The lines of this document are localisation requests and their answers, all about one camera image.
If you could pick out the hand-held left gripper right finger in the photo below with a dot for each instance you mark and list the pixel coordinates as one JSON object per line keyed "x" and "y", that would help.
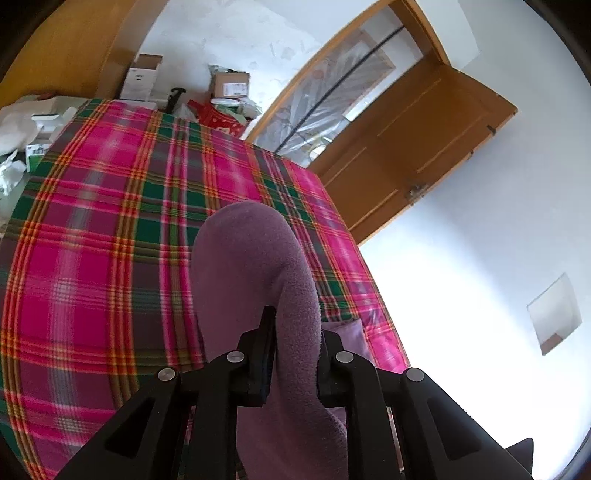
{"x": 330, "y": 369}

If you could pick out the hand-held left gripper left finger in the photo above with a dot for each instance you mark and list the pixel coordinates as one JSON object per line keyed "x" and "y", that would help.
{"x": 264, "y": 364}

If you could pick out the purple fleece pants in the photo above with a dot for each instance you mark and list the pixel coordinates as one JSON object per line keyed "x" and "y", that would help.
{"x": 258, "y": 258}

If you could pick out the pink green plaid blanket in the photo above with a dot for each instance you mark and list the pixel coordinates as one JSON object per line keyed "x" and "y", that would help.
{"x": 92, "y": 277}

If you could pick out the wooden door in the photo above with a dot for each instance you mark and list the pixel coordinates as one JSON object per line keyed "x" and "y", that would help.
{"x": 415, "y": 138}

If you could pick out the red bag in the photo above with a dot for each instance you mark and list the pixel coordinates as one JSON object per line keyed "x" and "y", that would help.
{"x": 219, "y": 120}

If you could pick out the white plastic mailer bag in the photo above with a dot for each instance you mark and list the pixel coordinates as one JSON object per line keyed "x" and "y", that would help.
{"x": 244, "y": 108}

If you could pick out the clear plastic sheet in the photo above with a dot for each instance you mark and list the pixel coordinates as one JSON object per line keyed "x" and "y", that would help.
{"x": 300, "y": 97}

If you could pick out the brown cardboard box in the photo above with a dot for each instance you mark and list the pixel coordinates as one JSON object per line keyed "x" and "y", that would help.
{"x": 231, "y": 85}

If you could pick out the green white carton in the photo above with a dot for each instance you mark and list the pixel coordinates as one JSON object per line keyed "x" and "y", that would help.
{"x": 37, "y": 157}

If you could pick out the small white cardboard box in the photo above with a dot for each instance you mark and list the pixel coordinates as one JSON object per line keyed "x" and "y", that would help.
{"x": 141, "y": 78}

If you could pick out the wooden wardrobe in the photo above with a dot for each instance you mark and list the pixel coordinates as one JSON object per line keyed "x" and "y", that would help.
{"x": 69, "y": 46}

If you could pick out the white wall panel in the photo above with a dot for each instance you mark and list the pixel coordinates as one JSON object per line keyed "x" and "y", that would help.
{"x": 554, "y": 314}

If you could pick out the wooden door frame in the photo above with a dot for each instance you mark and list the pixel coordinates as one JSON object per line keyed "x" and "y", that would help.
{"x": 277, "y": 94}

